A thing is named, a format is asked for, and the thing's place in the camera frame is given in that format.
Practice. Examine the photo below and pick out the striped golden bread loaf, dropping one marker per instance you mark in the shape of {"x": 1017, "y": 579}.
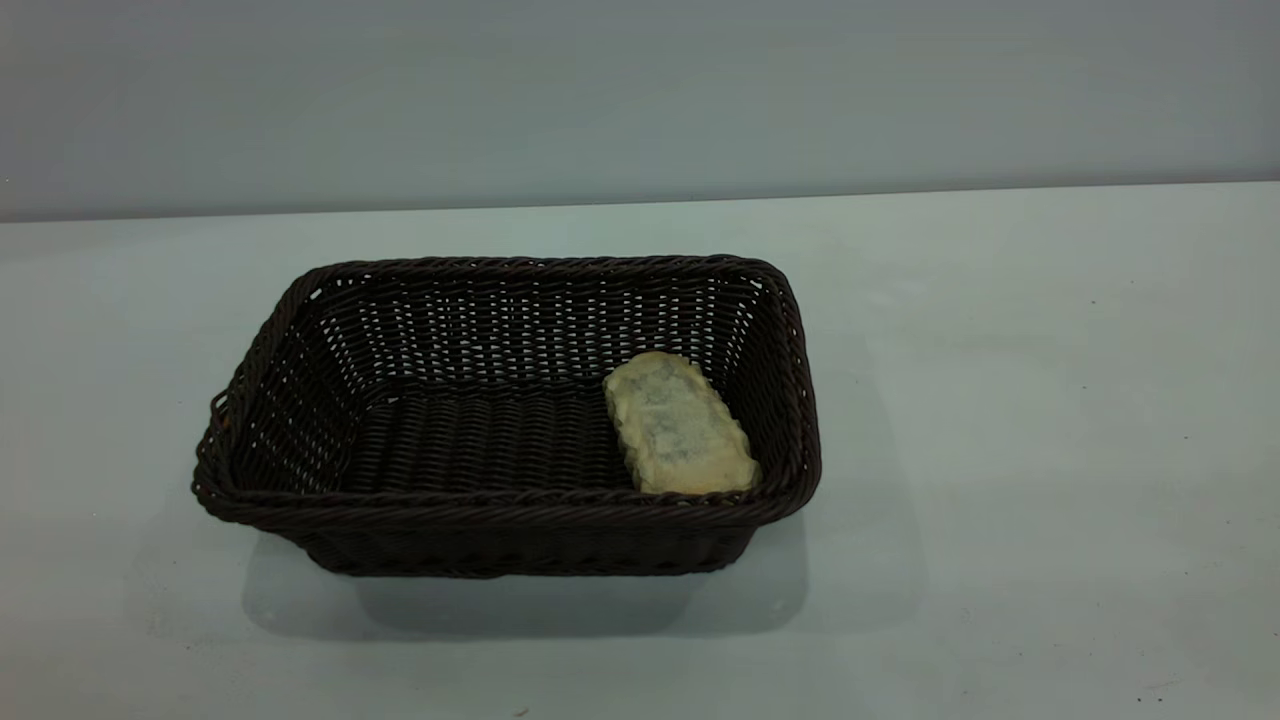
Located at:
{"x": 680, "y": 425}

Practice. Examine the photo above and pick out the dark brown woven wicker basket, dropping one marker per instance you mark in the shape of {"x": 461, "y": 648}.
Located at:
{"x": 480, "y": 450}

